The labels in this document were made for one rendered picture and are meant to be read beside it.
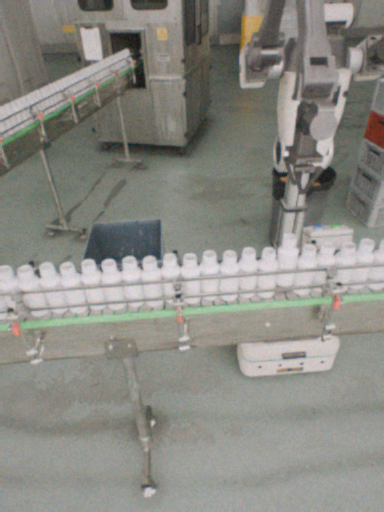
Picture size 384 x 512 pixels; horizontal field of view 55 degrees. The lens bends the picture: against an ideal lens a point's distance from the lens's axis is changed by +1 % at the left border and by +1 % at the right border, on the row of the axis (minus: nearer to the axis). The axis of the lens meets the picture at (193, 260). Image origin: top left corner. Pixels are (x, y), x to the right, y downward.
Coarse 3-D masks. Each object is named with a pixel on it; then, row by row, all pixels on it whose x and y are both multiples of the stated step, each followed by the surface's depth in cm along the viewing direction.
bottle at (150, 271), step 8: (144, 264) 103; (152, 264) 103; (144, 272) 105; (152, 272) 104; (160, 272) 106; (144, 280) 105; (144, 288) 108; (152, 288) 107; (160, 288) 108; (144, 296) 111; (152, 296) 109; (160, 296) 110; (152, 304) 111; (160, 304) 112
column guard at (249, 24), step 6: (246, 18) 701; (252, 18) 702; (258, 18) 702; (246, 24) 707; (252, 24) 708; (258, 24) 708; (246, 30) 713; (252, 30) 714; (246, 36) 719; (240, 42) 751; (240, 48) 755
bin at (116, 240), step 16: (96, 224) 161; (112, 224) 162; (128, 224) 162; (144, 224) 163; (160, 224) 164; (96, 240) 166; (112, 240) 167; (128, 240) 168; (144, 240) 168; (160, 240) 169; (96, 256) 163; (112, 256) 173; (128, 256) 173; (144, 256) 174; (160, 256) 175
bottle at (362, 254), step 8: (368, 240) 108; (360, 248) 108; (368, 248) 106; (360, 256) 108; (368, 256) 107; (360, 264) 109; (360, 272) 110; (368, 272) 111; (352, 280) 113; (360, 280) 112; (352, 288) 115; (360, 288) 114
